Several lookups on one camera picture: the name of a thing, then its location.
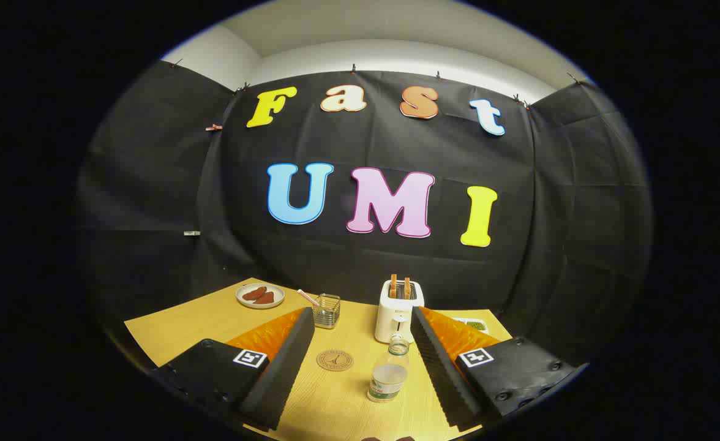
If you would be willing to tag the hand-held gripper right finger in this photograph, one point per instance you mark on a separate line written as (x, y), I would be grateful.
(442, 373)

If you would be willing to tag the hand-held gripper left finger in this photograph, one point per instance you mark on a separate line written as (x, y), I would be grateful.
(277, 380)

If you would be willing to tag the clear plastic juice bottle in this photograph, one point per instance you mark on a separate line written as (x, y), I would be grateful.
(389, 376)

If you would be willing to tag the round cork coaster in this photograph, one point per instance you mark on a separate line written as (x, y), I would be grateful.
(335, 360)

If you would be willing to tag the white divided dish with grains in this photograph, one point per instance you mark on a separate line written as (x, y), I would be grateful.
(475, 325)

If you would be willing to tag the wooden table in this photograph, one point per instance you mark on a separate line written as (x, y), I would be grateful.
(335, 401)

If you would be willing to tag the white toaster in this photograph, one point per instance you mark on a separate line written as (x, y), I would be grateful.
(393, 318)

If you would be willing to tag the red-brown sausage piece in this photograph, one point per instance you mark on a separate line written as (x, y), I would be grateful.
(266, 298)
(253, 293)

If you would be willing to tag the white round plate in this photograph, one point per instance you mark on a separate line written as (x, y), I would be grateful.
(277, 295)

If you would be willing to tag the pink checked straw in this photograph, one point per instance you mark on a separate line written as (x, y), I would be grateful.
(308, 297)

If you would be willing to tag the black backdrop cloth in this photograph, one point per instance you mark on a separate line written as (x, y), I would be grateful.
(213, 196)

